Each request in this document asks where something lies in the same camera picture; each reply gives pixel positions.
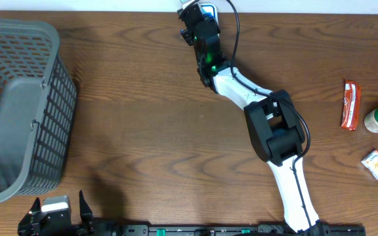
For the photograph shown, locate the orange snack box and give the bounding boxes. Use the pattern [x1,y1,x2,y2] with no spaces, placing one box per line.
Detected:
[361,150,378,180]

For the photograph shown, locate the white barcode scanner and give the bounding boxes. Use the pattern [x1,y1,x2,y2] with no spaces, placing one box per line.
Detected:
[198,3,221,35]

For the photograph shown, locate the red snack packet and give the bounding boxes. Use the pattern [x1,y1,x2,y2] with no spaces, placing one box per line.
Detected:
[341,80,361,131]

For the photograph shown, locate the teal wet wipes pack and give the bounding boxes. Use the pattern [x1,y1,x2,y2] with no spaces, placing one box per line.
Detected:
[180,0,200,10]

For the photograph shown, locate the black mounting rail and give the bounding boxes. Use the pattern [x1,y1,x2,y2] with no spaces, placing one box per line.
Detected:
[92,219,366,236]

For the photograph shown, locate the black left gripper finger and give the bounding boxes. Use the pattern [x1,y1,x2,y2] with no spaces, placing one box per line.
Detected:
[18,197,41,236]
[79,190,94,226]

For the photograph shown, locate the grey plastic basket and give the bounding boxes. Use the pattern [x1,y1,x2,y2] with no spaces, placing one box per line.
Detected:
[0,19,77,203]

